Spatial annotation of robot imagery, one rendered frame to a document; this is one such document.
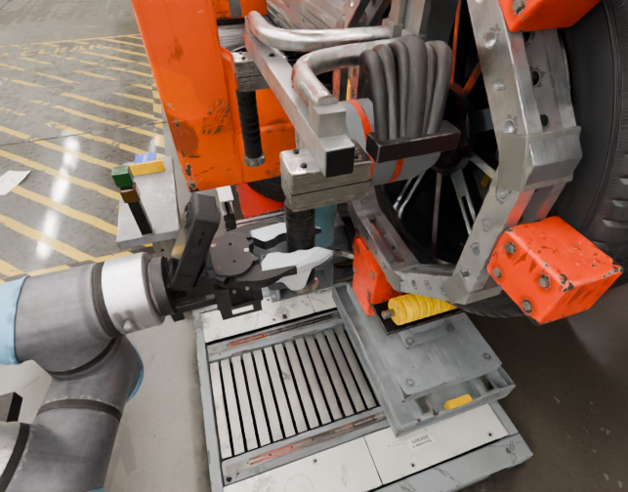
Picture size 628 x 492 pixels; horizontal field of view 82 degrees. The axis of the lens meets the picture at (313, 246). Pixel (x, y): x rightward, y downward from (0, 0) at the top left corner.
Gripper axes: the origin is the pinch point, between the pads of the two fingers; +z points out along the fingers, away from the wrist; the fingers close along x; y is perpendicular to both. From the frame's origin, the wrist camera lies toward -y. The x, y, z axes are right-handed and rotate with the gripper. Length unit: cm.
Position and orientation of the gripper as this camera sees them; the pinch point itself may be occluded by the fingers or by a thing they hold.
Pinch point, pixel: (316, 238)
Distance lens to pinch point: 46.1
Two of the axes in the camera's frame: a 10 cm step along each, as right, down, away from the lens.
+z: 9.5, -2.2, 2.2
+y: 0.0, 7.1, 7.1
